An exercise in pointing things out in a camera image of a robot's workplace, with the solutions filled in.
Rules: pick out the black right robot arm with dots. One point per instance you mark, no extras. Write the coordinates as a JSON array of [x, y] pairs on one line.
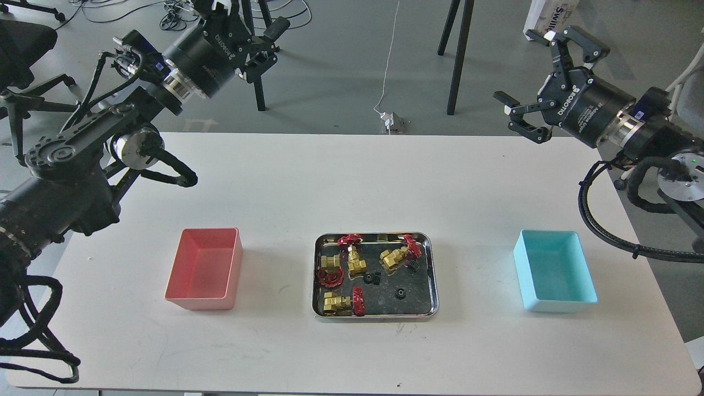
[[661, 161]]

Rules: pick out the black table leg right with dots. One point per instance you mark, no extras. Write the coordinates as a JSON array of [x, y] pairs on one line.
[[465, 23]]

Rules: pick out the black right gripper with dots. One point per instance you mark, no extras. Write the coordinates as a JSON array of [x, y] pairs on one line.
[[591, 110]]

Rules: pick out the brass valve top right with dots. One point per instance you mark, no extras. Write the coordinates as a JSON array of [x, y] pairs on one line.
[[392, 260]]

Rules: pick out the shiny metal tray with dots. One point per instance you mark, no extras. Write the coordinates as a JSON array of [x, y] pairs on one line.
[[381, 305]]

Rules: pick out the brass valve bottom left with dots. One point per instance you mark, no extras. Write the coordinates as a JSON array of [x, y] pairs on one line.
[[333, 303]]

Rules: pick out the black office chair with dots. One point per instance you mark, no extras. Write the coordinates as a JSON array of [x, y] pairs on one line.
[[23, 44]]

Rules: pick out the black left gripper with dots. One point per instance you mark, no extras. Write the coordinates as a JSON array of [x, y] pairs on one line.
[[209, 53]]

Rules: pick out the light blue plastic box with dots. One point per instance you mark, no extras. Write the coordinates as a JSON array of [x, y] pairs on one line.
[[552, 271]]

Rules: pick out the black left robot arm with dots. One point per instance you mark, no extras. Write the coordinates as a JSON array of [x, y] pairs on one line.
[[79, 176]]

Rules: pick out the white cardboard box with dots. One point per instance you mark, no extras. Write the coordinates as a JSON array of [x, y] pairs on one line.
[[545, 16]]

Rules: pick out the pink plastic box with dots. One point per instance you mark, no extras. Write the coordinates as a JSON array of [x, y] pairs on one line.
[[206, 269]]

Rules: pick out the white power adapter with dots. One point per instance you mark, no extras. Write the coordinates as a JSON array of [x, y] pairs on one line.
[[392, 124]]

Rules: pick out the brass valve red handle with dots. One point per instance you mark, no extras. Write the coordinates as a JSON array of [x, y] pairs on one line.
[[330, 274]]

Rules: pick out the brass valve top middle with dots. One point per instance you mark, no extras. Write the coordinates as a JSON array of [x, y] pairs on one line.
[[350, 244]]

